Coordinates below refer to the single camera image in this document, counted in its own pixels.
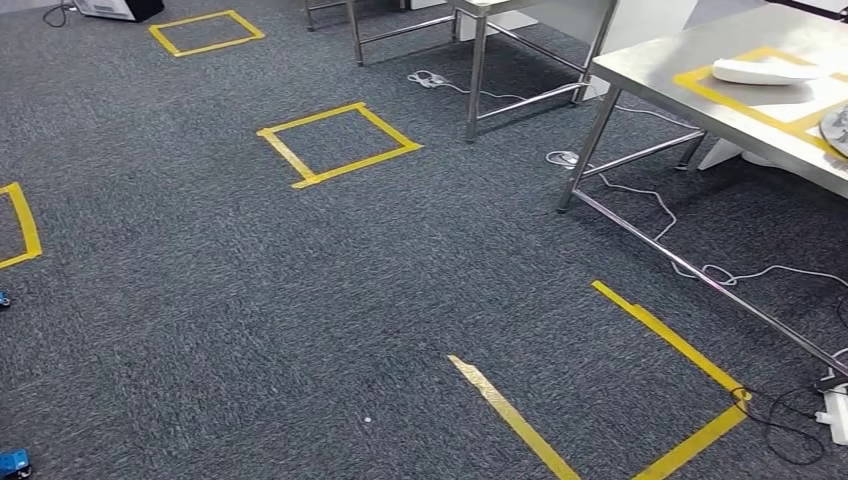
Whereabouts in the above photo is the white plastic shell part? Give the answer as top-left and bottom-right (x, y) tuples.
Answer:
(712, 58), (824, 87)

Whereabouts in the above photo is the stainless steel workbench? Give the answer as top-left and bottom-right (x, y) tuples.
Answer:
(304, 0), (621, 144)
(556, 3), (848, 379)

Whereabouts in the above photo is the black and white device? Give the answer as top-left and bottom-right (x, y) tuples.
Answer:
(71, 0), (166, 24)

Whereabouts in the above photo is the grey speckled round object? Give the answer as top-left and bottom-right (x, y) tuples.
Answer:
(819, 102), (848, 160)

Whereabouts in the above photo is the white pedestal base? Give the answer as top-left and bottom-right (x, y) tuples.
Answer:
(696, 135), (791, 172)

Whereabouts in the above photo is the thin black floor cable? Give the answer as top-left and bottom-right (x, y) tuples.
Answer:
(42, 0), (75, 29)
(728, 370), (848, 467)

